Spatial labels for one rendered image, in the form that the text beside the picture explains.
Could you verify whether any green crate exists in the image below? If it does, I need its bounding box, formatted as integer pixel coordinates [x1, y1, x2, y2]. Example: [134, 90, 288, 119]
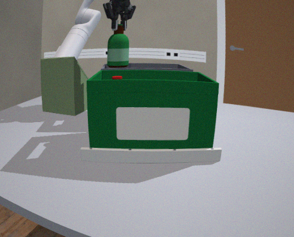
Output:
[87, 70, 219, 149]

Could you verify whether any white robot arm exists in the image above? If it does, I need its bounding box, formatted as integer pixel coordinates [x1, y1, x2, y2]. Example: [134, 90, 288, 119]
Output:
[53, 0, 101, 60]

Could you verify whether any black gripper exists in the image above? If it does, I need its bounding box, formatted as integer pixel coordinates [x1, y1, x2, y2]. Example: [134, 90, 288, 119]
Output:
[103, 0, 136, 31]

